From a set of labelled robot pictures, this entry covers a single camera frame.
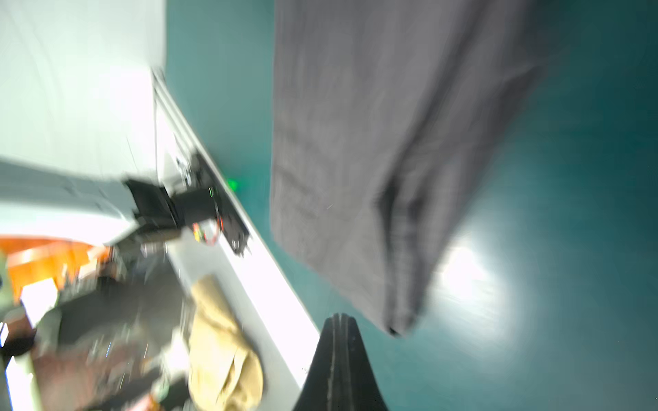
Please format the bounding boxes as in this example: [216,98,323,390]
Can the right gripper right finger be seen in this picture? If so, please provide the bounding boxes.
[339,313,388,411]

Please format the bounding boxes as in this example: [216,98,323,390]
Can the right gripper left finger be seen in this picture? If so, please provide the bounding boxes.
[293,313,339,411]

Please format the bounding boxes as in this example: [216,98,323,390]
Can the dark grey long pants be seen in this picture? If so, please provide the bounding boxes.
[270,1,541,335]

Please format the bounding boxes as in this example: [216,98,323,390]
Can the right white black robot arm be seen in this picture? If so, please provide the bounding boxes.
[1,162,386,410]

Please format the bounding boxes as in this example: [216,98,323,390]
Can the beige cloth outside cell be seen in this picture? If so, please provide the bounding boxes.
[188,275,264,410]

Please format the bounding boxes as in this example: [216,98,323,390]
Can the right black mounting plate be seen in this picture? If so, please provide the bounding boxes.
[192,152,250,257]

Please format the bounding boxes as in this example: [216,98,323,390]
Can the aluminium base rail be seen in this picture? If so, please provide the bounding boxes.
[152,70,319,387]

